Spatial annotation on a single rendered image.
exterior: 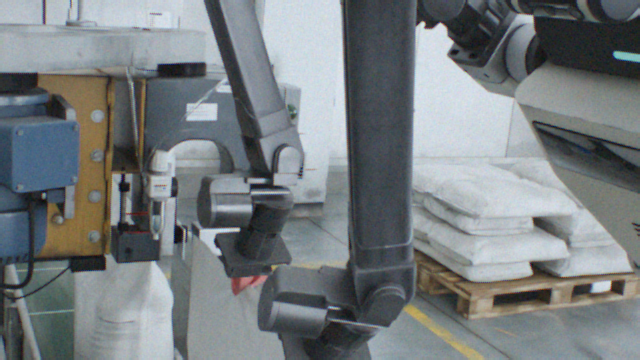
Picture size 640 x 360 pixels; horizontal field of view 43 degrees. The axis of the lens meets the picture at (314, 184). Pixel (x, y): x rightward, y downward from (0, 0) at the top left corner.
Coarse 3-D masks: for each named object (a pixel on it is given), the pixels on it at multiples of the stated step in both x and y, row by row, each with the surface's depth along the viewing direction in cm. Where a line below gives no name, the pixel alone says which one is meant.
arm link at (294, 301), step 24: (264, 288) 84; (288, 288) 79; (312, 288) 80; (336, 288) 81; (384, 288) 77; (264, 312) 82; (288, 312) 80; (312, 312) 81; (360, 312) 79; (384, 312) 78; (312, 336) 83
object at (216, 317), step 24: (192, 240) 140; (192, 264) 141; (216, 264) 129; (192, 288) 141; (216, 288) 129; (192, 312) 142; (216, 312) 130; (240, 312) 122; (192, 336) 143; (216, 336) 130; (240, 336) 122; (264, 336) 112
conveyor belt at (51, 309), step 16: (48, 272) 308; (64, 272) 309; (32, 288) 291; (48, 288) 293; (64, 288) 294; (32, 304) 278; (48, 304) 279; (64, 304) 280; (32, 320) 265; (48, 320) 266; (64, 320) 267; (48, 336) 255; (64, 336) 256; (48, 352) 244; (64, 352) 245
